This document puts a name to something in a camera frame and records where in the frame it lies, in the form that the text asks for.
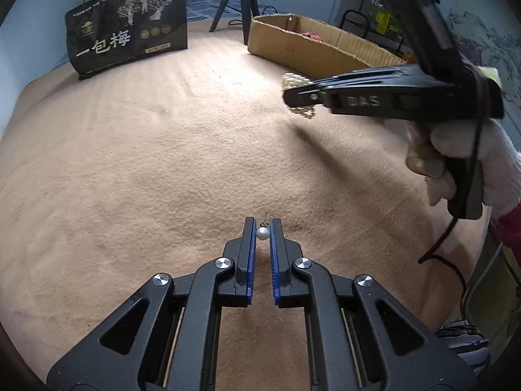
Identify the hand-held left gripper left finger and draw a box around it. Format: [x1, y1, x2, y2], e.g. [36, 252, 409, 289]
[46, 217, 258, 391]

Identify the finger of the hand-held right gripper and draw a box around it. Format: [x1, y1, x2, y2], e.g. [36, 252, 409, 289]
[283, 65, 420, 109]

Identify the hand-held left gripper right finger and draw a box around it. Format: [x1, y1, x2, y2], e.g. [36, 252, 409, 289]
[269, 218, 479, 391]

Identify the pearl necklace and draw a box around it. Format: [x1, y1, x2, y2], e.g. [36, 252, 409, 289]
[282, 72, 316, 119]

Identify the pearl earring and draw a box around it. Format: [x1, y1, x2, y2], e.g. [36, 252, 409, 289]
[256, 212, 270, 242]

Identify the cardboard box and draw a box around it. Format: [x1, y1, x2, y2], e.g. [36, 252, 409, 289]
[247, 14, 408, 80]

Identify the person's right forearm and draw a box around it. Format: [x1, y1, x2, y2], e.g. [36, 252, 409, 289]
[490, 206, 521, 261]

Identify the person's right hand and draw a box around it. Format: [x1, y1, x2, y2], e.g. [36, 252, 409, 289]
[406, 118, 521, 223]

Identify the black clothes rack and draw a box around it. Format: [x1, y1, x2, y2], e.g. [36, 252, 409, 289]
[338, 0, 408, 53]

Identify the black tripod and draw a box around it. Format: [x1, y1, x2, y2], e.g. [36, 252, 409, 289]
[209, 0, 261, 45]

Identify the black printed snack bag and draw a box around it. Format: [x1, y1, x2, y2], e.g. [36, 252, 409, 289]
[65, 0, 189, 81]

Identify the striped cloth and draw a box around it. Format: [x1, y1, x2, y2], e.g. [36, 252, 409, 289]
[437, 320, 491, 375]

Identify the landscape wall scroll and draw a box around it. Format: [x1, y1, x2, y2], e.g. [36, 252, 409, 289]
[444, 0, 521, 102]

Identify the black cable with switch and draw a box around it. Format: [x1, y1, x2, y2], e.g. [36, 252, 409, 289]
[228, 5, 281, 27]

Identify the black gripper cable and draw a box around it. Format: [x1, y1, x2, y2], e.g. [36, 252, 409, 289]
[418, 69, 489, 294]

